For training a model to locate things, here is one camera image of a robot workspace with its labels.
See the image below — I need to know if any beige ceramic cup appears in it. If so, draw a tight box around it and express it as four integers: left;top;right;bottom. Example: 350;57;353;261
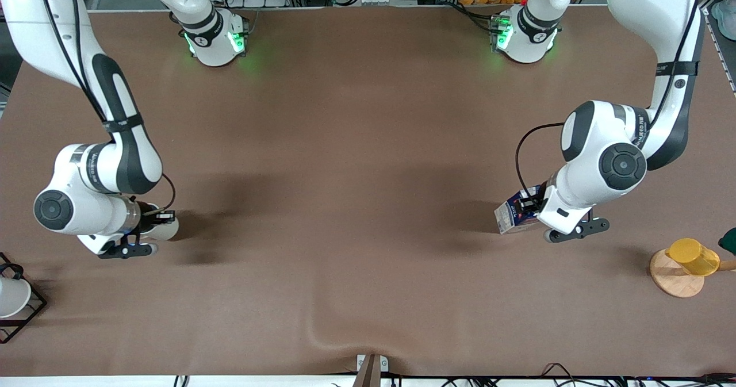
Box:
151;217;179;242

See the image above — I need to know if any black wire rack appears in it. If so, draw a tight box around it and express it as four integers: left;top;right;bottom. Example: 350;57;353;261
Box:
0;252;48;344

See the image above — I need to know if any black cable bundle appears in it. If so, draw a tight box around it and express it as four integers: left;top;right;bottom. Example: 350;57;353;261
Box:
538;362;736;387

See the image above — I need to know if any yellow plastic cup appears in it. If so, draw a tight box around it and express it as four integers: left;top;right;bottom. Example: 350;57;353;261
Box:
665;238;720;277

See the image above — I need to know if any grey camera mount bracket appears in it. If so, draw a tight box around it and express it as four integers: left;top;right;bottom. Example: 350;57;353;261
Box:
352;354;389;387

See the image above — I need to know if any white cup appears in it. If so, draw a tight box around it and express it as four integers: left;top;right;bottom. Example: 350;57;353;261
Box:
0;276;32;319

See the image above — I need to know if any blue milk carton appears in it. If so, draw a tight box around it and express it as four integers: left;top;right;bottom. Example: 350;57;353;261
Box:
493;185;547;235

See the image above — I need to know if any aluminium frame rail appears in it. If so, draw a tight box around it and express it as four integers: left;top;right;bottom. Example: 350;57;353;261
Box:
697;0;736;95

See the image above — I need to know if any round wooden cup stand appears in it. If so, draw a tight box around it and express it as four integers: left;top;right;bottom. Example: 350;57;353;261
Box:
650;249;736;298

